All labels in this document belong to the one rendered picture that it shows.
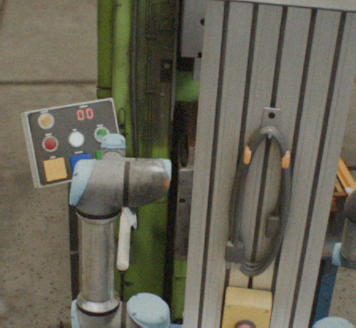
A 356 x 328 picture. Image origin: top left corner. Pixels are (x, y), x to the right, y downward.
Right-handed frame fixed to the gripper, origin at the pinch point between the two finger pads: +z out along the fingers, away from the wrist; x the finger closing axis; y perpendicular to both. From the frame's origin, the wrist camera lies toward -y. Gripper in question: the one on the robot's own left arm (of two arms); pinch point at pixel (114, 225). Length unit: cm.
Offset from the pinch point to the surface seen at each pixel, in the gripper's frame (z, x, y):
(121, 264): 30.2, -0.6, -17.2
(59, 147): -13.8, -25.7, -25.1
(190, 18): -58, 17, -51
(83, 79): 94, -93, -320
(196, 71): -37, 20, -52
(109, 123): -18.5, -10.3, -38.8
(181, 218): 25, 19, -45
